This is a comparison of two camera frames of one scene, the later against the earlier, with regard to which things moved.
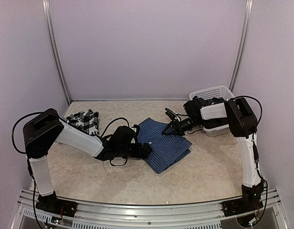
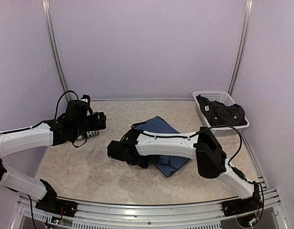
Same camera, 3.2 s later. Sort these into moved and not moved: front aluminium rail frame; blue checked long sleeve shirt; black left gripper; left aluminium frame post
Moved: black left gripper; blue checked long sleeve shirt
Not moved: left aluminium frame post; front aluminium rail frame
